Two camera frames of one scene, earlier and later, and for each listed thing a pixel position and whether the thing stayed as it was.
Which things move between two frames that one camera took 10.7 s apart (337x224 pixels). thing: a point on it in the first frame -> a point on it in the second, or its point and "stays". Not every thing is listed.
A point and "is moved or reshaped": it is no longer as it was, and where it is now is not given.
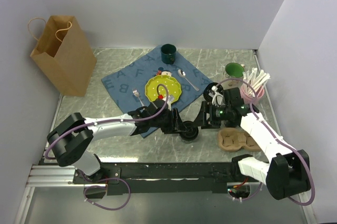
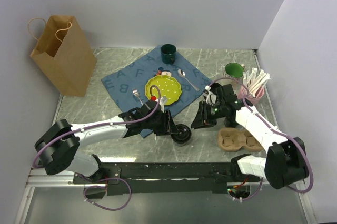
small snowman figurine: (161, 72) stays
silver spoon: (182, 74) stays
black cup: (190, 135) is moved or reshaped
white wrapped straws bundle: (255, 79) stays
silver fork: (137, 94) stays
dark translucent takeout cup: (188, 139) -> (180, 142)
